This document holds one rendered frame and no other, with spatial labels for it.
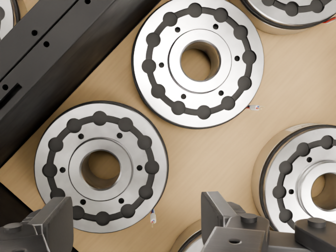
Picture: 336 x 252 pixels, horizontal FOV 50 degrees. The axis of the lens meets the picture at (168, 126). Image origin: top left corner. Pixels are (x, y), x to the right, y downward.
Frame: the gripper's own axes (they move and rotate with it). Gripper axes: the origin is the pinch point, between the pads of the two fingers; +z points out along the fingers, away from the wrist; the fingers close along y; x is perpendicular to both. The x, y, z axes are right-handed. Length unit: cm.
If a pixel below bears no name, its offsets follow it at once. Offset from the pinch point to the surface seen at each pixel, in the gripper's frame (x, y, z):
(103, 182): -1.6, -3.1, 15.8
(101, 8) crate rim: 10.1, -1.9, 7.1
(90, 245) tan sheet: -7.3, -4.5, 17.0
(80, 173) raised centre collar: -0.4, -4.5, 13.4
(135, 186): -1.6, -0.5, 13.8
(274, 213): -4.1, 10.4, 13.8
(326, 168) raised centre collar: -0.6, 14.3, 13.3
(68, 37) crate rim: 8.5, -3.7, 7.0
